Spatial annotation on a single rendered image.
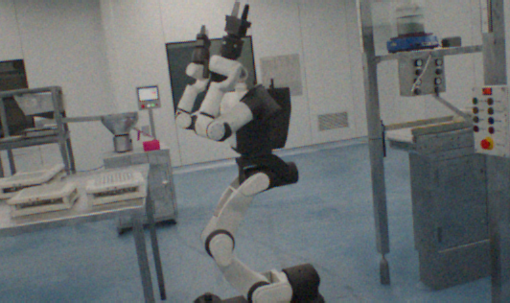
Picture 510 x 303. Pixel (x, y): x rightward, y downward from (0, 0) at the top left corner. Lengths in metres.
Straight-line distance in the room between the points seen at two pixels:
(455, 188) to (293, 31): 5.53
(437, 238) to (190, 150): 5.26
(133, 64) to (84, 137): 1.31
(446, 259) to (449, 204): 0.33
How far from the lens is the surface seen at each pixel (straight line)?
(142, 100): 4.96
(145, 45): 7.44
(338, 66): 8.26
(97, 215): 1.97
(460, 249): 3.01
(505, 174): 2.07
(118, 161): 4.62
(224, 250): 2.25
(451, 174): 2.85
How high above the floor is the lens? 1.34
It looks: 9 degrees down
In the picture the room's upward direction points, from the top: 6 degrees counter-clockwise
